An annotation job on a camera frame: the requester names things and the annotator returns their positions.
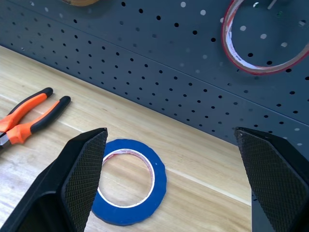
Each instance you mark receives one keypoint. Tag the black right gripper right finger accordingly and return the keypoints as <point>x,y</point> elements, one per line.
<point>272,178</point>

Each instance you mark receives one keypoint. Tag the red thin tape roll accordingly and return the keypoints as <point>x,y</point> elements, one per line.
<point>228,46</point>

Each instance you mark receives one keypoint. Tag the blue tape roll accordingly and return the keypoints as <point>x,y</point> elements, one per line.
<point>159,174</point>

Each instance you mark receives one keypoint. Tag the yellow-brown tape roll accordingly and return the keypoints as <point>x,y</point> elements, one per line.
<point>79,2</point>

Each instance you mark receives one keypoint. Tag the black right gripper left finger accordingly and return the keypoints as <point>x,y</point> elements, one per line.
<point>72,183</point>

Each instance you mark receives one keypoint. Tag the orange and black pliers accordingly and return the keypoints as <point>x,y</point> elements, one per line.
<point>26,113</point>

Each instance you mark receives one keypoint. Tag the metal pegboard hook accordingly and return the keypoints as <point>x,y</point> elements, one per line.
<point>271,4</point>

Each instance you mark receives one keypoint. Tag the dark grey pegboard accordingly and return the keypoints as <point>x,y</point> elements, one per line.
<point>154,60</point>

